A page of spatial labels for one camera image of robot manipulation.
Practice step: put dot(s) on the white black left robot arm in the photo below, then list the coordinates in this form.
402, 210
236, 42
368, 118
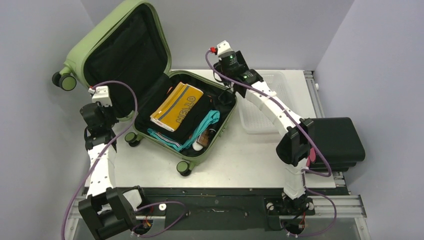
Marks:
102, 179

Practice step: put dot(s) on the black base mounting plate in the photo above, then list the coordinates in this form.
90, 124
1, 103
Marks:
202, 209

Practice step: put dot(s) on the white brown cosmetic palette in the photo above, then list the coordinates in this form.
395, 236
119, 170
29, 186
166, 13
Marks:
204, 139

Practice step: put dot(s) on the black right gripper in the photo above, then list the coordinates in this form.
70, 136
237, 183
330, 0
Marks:
225, 96

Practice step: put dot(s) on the black folded garment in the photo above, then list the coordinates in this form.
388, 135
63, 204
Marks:
195, 119

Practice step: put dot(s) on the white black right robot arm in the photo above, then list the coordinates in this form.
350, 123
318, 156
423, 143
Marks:
294, 147

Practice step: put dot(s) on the green hard-shell suitcase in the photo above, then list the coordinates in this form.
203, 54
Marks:
128, 47

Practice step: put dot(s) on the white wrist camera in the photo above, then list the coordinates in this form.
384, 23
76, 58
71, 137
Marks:
221, 48
100, 95

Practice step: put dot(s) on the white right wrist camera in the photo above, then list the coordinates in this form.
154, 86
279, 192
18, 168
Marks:
221, 48

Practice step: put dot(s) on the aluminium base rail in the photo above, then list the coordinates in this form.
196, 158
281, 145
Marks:
347, 206

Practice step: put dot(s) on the black and pink storage organizer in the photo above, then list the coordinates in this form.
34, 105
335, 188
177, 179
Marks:
339, 142

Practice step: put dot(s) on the white perforated plastic basket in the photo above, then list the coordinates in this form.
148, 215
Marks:
254, 119

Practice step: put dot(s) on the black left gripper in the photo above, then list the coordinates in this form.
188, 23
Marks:
110, 109

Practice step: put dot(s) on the teal garment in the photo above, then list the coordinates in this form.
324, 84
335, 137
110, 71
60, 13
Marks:
210, 121

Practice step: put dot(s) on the yellow folded hello towel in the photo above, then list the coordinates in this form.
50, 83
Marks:
171, 113

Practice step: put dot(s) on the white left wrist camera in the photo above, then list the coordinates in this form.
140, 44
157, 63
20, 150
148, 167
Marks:
100, 95

